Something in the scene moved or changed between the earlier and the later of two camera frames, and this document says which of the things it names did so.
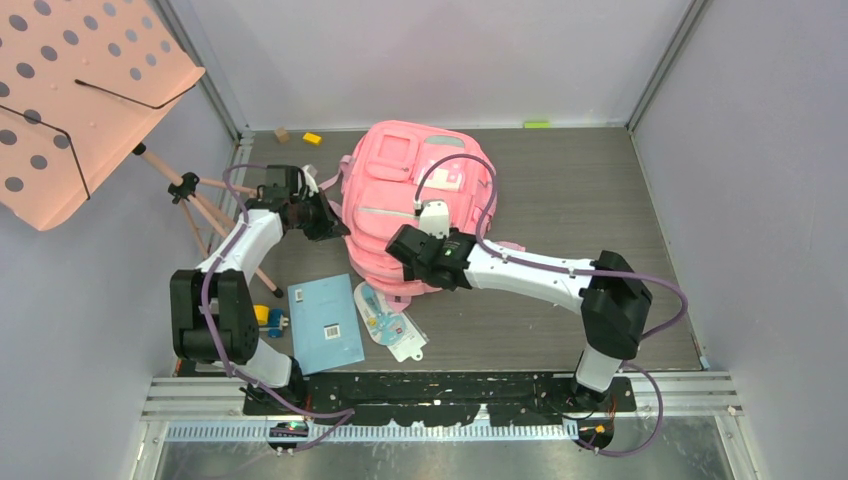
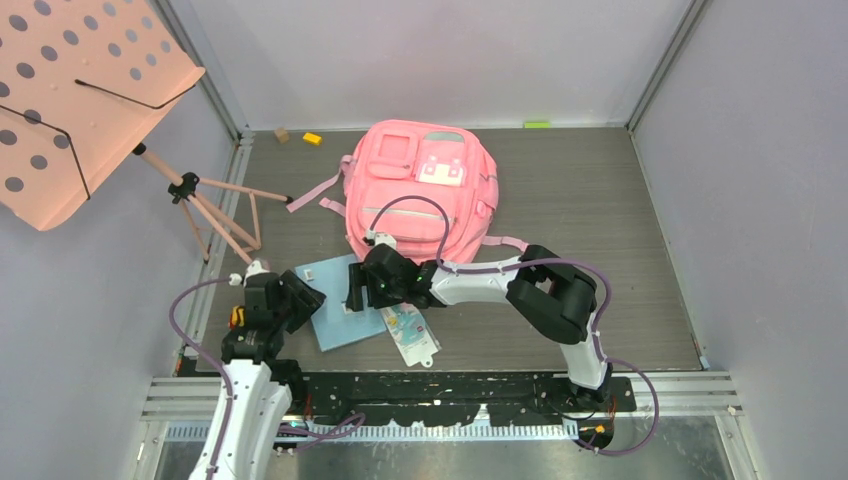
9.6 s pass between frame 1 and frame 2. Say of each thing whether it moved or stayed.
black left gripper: moved
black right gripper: moved
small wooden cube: stayed
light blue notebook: moved
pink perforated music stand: stayed
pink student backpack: stayed
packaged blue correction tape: moved
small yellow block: stayed
